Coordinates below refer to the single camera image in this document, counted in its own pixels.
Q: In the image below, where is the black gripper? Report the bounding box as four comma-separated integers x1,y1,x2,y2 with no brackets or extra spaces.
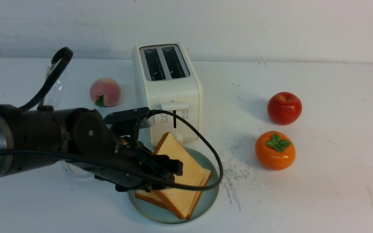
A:
94,136,183,192

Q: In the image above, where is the toast slice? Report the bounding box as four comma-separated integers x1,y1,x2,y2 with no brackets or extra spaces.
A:
135,190,168,209
152,132,211,220

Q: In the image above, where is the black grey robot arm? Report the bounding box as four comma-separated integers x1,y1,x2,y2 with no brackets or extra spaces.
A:
0,108,184,192

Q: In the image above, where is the white two-slot toaster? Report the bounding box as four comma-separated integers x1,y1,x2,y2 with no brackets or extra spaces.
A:
132,42,203,148

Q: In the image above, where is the light green round plate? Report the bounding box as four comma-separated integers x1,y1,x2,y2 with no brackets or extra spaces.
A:
128,147,219,226

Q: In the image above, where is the pink peach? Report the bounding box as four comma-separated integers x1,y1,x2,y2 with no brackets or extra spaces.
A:
89,78,121,107

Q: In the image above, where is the orange persimmon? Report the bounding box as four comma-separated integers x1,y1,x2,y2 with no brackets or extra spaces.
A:
255,131,296,171

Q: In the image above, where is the red apple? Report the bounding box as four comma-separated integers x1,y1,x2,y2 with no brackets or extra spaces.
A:
267,92,302,125

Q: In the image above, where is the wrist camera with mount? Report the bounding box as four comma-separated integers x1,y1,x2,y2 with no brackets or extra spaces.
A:
104,107,155,136

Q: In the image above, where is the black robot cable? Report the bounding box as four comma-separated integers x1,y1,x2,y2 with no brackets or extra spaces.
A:
0,47,224,191

